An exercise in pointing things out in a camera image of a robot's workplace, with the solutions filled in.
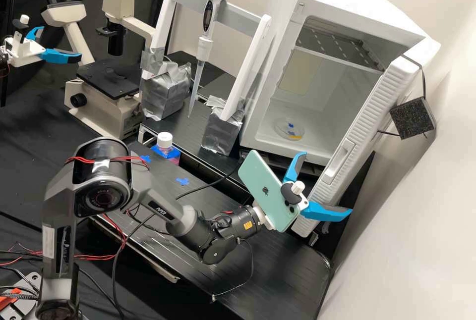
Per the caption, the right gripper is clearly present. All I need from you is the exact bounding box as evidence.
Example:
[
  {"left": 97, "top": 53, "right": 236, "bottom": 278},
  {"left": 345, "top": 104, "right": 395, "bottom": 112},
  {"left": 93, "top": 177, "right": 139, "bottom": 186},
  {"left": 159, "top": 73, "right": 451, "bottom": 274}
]
[{"left": 256, "top": 152, "right": 354, "bottom": 231}]

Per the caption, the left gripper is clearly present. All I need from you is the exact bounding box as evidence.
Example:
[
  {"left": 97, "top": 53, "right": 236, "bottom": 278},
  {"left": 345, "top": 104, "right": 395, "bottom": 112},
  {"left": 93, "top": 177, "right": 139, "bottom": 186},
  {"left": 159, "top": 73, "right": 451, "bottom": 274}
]
[{"left": 5, "top": 26, "right": 82, "bottom": 68}]

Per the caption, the incubator door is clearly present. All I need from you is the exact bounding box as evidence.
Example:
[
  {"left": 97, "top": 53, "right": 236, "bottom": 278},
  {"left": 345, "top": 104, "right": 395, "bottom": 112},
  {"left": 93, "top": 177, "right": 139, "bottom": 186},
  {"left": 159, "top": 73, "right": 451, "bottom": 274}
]
[{"left": 291, "top": 43, "right": 437, "bottom": 239}]

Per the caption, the petri dish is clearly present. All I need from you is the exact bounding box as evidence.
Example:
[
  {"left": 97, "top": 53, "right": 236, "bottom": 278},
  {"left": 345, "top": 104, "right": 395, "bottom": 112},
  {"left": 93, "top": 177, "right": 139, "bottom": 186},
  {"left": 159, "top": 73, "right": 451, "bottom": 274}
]
[{"left": 274, "top": 116, "right": 307, "bottom": 142}]

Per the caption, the cream microscope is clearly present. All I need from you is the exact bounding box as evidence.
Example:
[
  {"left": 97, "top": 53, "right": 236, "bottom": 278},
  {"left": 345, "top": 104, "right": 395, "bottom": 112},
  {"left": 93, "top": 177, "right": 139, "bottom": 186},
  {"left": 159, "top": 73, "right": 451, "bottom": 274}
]
[{"left": 40, "top": 0, "right": 157, "bottom": 141}]

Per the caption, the blue bottle holder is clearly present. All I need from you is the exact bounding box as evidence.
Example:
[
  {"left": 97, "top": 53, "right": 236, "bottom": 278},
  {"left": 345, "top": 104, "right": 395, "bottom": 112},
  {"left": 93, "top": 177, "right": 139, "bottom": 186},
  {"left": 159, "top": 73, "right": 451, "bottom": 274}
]
[{"left": 150, "top": 144, "right": 182, "bottom": 167}]

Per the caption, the small bottle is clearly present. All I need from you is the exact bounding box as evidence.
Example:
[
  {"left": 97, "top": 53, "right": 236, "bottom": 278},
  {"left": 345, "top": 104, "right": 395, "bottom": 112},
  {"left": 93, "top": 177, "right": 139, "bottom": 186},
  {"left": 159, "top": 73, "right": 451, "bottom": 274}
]
[{"left": 156, "top": 132, "right": 181, "bottom": 161}]

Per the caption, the pipette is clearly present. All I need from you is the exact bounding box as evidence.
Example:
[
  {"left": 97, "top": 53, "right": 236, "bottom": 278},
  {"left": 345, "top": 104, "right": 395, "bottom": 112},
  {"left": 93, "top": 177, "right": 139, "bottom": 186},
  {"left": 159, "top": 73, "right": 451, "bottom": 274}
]
[{"left": 187, "top": 0, "right": 227, "bottom": 118}]

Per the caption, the white pipette stand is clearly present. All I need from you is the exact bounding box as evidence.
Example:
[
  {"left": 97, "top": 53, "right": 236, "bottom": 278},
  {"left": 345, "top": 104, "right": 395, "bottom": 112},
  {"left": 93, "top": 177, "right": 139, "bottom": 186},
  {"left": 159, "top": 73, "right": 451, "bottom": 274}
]
[{"left": 139, "top": 0, "right": 273, "bottom": 157}]

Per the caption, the white incubator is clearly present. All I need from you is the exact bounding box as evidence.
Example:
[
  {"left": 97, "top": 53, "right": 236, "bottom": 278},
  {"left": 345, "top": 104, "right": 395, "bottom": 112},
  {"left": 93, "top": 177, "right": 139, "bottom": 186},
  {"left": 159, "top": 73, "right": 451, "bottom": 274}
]
[{"left": 239, "top": 0, "right": 442, "bottom": 167}]

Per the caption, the right wrist camera phone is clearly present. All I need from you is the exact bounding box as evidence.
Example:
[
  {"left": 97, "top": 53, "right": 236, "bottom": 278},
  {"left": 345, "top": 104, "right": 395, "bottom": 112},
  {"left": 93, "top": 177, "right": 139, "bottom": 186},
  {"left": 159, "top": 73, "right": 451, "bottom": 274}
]
[{"left": 238, "top": 149, "right": 310, "bottom": 234}]

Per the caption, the black cable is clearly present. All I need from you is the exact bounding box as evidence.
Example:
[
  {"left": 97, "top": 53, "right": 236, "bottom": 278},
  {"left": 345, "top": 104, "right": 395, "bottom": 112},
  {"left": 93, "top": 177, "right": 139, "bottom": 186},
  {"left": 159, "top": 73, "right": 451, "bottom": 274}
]
[
  {"left": 111, "top": 211, "right": 157, "bottom": 320},
  {"left": 175, "top": 169, "right": 244, "bottom": 200},
  {"left": 211, "top": 236, "right": 256, "bottom": 303}
]

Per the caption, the red wire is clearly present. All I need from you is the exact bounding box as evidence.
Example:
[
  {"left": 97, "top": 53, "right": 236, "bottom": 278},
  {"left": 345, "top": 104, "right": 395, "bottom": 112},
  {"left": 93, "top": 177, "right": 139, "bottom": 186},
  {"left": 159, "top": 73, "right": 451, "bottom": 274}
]
[{"left": 0, "top": 240, "right": 47, "bottom": 267}]

